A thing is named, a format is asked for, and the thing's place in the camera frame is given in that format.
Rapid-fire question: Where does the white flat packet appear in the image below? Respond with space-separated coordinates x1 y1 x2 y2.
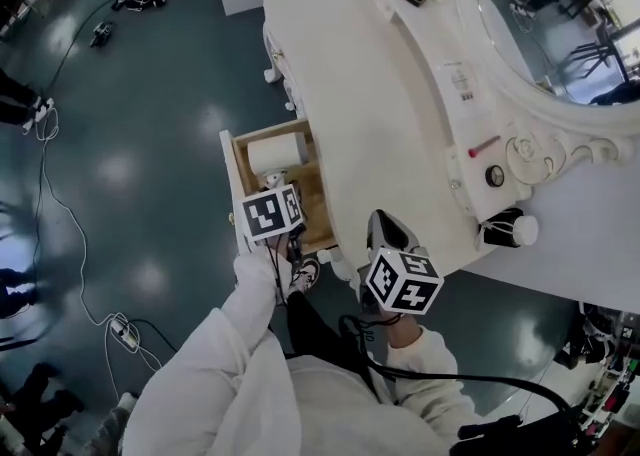
438 58 478 104

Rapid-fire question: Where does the person's left forearm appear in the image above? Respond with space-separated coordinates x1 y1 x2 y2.
199 242 296 360

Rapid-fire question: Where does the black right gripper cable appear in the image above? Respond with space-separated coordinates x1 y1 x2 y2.
338 312 579 425

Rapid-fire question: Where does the person's right forearm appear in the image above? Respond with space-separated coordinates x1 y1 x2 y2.
385 313 484 428

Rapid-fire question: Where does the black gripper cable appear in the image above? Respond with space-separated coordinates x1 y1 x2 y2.
338 312 579 425
264 233 307 313

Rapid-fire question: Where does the white floor cable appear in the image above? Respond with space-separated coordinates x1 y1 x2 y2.
32 106 164 398

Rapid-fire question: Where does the person's left shoe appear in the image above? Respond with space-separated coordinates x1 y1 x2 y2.
288 258 322 294

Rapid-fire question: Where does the person's white hoodie torso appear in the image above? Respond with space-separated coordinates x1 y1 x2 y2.
122 306 484 456

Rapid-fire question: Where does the black equipment pack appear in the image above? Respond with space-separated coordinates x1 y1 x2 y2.
455 412 594 456

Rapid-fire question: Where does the oval mirror with carved frame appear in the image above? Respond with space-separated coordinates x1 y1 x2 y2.
413 0 640 186

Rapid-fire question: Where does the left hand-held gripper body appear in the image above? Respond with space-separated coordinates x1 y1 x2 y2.
241 183 307 265

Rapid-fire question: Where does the white hair dryer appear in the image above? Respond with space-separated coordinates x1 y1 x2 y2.
246 132 308 191

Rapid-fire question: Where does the bottle with black sleeve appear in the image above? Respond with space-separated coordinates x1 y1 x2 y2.
473 207 540 251

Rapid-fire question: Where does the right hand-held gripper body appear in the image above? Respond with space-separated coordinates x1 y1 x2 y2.
365 247 445 315

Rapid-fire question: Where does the person's left leg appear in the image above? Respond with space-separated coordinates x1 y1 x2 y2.
283 289 386 385

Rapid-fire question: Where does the white vanity dressing table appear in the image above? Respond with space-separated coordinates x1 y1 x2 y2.
256 0 536 295

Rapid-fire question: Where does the white power strip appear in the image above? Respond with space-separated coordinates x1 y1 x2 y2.
109 314 143 353

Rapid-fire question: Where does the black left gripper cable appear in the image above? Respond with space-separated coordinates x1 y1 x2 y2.
264 233 307 313

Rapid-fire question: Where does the large wooden drawer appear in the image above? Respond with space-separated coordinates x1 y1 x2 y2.
218 117 340 259

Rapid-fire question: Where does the small black floor device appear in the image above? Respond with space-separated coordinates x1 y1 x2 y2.
88 18 117 49

